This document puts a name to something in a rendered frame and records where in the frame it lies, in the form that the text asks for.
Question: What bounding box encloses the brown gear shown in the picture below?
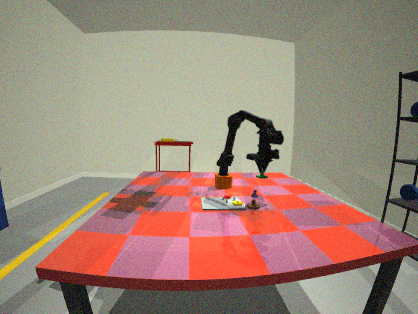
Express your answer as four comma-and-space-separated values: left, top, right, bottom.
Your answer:
247, 199, 260, 210

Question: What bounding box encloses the dark green gear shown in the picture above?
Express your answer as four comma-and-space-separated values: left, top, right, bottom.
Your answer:
256, 170, 268, 179

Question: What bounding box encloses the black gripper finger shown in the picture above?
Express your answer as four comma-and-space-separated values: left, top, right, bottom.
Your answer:
254, 160, 265, 173
263, 159, 273, 171

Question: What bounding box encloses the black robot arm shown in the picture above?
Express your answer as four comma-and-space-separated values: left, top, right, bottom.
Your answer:
216, 110, 284, 176

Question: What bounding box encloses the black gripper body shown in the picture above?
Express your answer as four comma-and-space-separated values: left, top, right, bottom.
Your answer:
247, 142, 271, 161

